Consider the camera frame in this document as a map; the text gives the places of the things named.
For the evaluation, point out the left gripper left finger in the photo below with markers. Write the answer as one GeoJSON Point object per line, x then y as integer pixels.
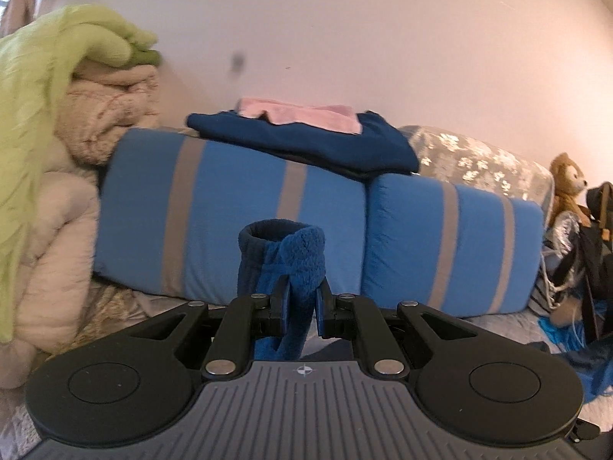
{"type": "Point", "coordinates": [235, 329]}

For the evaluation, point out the right blue striped cushion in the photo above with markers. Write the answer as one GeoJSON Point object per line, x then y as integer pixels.
{"type": "Point", "coordinates": [463, 251]}

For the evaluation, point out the blue striped cushion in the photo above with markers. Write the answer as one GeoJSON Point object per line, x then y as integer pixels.
{"type": "Point", "coordinates": [172, 208]}
{"type": "Point", "coordinates": [463, 251]}

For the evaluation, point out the left blue striped cushion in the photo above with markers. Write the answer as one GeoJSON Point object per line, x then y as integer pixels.
{"type": "Point", "coordinates": [172, 208]}

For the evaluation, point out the silver floral cushion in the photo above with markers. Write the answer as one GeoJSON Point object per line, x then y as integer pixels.
{"type": "Point", "coordinates": [461, 159]}

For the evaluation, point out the black white striped cloth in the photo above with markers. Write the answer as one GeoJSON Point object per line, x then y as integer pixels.
{"type": "Point", "coordinates": [545, 296]}

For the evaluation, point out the black bag with straps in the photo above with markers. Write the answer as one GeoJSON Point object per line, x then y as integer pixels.
{"type": "Point", "coordinates": [591, 251]}

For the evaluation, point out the dark blue folded garment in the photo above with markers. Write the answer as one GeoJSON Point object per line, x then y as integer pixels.
{"type": "Point", "coordinates": [379, 148]}

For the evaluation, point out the cream folded duvet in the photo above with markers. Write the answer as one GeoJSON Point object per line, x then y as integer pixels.
{"type": "Point", "coordinates": [52, 289]}

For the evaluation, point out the brown teddy bear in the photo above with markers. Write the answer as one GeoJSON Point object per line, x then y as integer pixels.
{"type": "Point", "coordinates": [569, 182]}

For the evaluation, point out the blue fleece jacket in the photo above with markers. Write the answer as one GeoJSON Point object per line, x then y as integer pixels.
{"type": "Point", "coordinates": [286, 257]}

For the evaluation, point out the green fleece blanket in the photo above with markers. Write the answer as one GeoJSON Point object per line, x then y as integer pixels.
{"type": "Point", "coordinates": [37, 65]}

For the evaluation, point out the pink folded cloth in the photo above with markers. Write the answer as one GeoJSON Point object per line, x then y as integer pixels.
{"type": "Point", "coordinates": [334, 118]}

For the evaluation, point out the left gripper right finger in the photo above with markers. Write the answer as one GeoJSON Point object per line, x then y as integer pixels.
{"type": "Point", "coordinates": [358, 320]}

